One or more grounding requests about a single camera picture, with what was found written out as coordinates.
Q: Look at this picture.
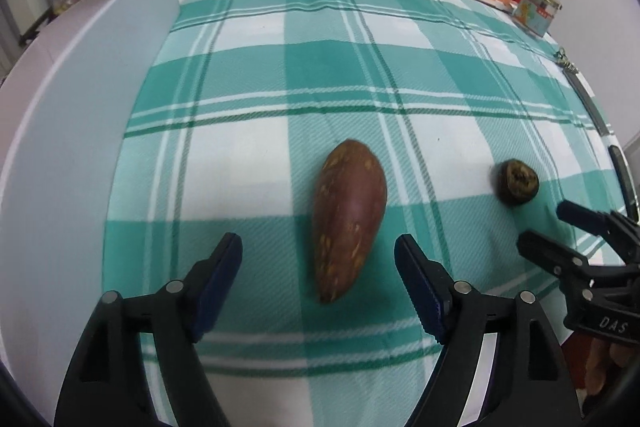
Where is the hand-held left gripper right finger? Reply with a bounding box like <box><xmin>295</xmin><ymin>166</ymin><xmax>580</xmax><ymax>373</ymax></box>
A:
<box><xmin>393</xmin><ymin>233</ymin><xmax>587</xmax><ymax>427</ymax></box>

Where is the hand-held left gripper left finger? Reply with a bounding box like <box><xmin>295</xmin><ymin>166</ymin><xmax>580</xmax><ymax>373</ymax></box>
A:
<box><xmin>54</xmin><ymin>232</ymin><xmax>244</xmax><ymax>427</ymax></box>

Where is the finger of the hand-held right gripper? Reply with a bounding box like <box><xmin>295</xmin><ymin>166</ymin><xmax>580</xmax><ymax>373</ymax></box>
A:
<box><xmin>516</xmin><ymin>229</ymin><xmax>603</xmax><ymax>290</ymax></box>
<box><xmin>555</xmin><ymin>199</ymin><xmax>640</xmax><ymax>254</ymax></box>

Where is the dark wrinkled round fruit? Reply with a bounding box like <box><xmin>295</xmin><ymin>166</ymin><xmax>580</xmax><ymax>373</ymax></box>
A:
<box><xmin>495</xmin><ymin>159</ymin><xmax>540</xmax><ymax>207</ymax></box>

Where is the sweet potato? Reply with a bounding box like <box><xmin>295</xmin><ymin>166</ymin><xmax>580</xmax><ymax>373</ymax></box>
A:
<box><xmin>311</xmin><ymin>138</ymin><xmax>389</xmax><ymax>305</ymax></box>

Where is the person's right hand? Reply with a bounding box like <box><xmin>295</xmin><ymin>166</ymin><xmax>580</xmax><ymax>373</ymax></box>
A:
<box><xmin>584</xmin><ymin>333</ymin><xmax>637</xmax><ymax>402</ymax></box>

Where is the green tin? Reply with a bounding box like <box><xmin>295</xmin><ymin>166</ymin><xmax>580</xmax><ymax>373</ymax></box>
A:
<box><xmin>512</xmin><ymin>0</ymin><xmax>562</xmax><ymax>39</ymax></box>

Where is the green white plaid cloth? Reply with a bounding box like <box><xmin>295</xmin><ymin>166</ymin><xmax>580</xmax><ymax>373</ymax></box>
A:
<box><xmin>102</xmin><ymin>0</ymin><xmax>640</xmax><ymax>427</ymax></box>

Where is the clear bag of nuts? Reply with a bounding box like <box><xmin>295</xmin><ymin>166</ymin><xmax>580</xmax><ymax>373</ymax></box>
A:
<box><xmin>49</xmin><ymin>0</ymin><xmax>84</xmax><ymax>16</ymax></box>

